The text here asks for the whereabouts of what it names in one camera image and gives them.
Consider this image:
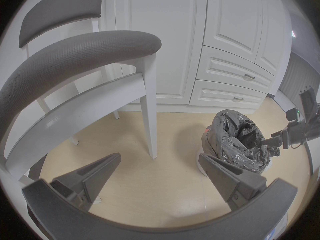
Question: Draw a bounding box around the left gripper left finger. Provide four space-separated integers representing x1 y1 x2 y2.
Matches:
49 153 122 212

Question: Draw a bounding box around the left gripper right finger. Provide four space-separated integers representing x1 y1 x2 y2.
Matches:
198 153 268 211

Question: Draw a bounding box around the black plastic bag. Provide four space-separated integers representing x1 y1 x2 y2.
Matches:
202 110 281 174

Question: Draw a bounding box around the white chair with grey cushions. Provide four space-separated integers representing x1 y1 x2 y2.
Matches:
0 0 162 184

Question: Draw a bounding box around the white wardrobe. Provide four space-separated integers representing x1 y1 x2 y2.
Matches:
100 0 293 114

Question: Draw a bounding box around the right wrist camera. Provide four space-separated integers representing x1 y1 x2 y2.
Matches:
286 108 300 122

